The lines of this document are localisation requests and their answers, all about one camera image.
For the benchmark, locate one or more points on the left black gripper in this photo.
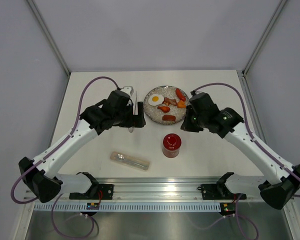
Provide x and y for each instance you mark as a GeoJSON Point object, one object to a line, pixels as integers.
{"type": "Point", "coordinates": [135, 121]}

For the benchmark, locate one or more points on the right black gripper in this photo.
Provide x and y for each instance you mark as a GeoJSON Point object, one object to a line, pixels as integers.
{"type": "Point", "coordinates": [187, 125]}

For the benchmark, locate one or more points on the silver tin lid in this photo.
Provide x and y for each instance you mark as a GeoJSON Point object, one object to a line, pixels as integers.
{"type": "Point", "coordinates": [172, 142]}

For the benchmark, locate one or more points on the metal serving tongs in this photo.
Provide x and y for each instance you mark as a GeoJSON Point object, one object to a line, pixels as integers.
{"type": "Point", "coordinates": [135, 104]}

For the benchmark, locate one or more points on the red tin can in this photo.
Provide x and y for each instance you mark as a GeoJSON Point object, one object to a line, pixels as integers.
{"type": "Point", "coordinates": [170, 153]}

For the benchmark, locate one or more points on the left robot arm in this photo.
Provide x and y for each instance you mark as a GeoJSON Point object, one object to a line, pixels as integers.
{"type": "Point", "coordinates": [41, 174]}

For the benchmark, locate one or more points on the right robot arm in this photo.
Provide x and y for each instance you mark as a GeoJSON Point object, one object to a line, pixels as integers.
{"type": "Point", "coordinates": [282, 178]}

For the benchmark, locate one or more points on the orange chicken drumstick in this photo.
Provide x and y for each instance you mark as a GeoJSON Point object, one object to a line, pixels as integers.
{"type": "Point", "coordinates": [181, 104]}

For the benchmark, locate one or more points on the red sausage bottom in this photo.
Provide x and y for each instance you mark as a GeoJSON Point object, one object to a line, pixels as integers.
{"type": "Point", "coordinates": [169, 118]}

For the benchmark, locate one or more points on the red sausage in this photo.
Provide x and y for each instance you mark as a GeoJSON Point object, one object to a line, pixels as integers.
{"type": "Point", "coordinates": [169, 118]}
{"type": "Point", "coordinates": [180, 94]}

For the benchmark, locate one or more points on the toy fried egg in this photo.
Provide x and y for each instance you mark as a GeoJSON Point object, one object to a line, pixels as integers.
{"type": "Point", "coordinates": [155, 100]}

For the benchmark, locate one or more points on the orange red chicken wing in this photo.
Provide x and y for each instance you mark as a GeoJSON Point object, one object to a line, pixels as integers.
{"type": "Point", "coordinates": [164, 109]}

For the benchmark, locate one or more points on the red sausage top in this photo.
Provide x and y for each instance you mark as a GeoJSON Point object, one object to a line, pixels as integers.
{"type": "Point", "coordinates": [180, 94]}

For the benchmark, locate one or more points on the speckled ceramic plate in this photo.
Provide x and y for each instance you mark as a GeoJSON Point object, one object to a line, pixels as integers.
{"type": "Point", "coordinates": [155, 115]}

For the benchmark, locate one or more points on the bacon wrapped roll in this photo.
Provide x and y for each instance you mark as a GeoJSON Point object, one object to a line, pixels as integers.
{"type": "Point", "coordinates": [168, 101]}

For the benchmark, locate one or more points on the metal spoon in case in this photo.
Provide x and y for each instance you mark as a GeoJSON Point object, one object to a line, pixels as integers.
{"type": "Point", "coordinates": [130, 160]}

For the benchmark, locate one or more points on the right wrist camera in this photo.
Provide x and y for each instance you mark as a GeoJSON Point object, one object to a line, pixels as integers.
{"type": "Point", "coordinates": [203, 105]}

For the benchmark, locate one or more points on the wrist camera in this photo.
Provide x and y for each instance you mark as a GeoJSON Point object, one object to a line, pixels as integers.
{"type": "Point", "coordinates": [203, 105]}
{"type": "Point", "coordinates": [120, 98]}

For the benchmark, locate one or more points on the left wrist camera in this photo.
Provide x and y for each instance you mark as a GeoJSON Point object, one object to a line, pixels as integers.
{"type": "Point", "coordinates": [120, 98]}

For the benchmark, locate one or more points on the aluminium mounting rail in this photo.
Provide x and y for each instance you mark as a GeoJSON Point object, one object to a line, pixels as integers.
{"type": "Point", "coordinates": [173, 188]}

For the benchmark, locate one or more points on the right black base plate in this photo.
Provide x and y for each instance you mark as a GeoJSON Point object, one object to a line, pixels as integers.
{"type": "Point", "coordinates": [213, 191]}

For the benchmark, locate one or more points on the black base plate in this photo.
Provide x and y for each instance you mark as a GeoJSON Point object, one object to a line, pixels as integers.
{"type": "Point", "coordinates": [213, 191]}
{"type": "Point", "coordinates": [95, 192]}

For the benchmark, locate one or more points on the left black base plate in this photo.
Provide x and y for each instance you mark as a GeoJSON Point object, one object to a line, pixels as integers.
{"type": "Point", "coordinates": [95, 192]}

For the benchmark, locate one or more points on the white slotted cable duct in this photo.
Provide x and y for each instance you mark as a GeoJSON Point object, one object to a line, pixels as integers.
{"type": "Point", "coordinates": [138, 207]}

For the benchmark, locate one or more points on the right aluminium frame post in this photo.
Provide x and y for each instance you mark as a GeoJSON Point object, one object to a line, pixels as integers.
{"type": "Point", "coordinates": [265, 35]}

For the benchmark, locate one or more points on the aluminium frame post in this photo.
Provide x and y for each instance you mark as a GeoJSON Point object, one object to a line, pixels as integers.
{"type": "Point", "coordinates": [265, 35]}
{"type": "Point", "coordinates": [34, 9]}

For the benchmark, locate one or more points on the left aluminium frame post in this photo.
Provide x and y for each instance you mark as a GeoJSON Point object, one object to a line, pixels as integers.
{"type": "Point", "coordinates": [34, 9]}

